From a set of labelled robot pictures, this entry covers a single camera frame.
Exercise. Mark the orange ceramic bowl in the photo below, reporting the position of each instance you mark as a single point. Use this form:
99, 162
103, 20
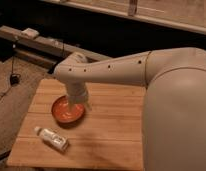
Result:
64, 113

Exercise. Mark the wooden upright post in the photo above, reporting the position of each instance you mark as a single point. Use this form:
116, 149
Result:
132, 9

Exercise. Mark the grey metal rail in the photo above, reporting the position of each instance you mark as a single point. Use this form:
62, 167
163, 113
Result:
45, 44

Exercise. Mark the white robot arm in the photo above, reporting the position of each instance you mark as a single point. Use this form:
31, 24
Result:
174, 110

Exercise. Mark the clear plastic bottle white label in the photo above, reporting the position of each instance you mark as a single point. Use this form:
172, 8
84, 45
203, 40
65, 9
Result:
54, 139

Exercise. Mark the wooden board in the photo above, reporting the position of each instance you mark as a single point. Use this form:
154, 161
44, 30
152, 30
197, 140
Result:
107, 137

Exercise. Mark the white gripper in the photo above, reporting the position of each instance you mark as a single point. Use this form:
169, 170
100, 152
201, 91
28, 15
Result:
77, 93

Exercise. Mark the small white box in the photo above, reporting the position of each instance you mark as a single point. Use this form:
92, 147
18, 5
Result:
30, 32

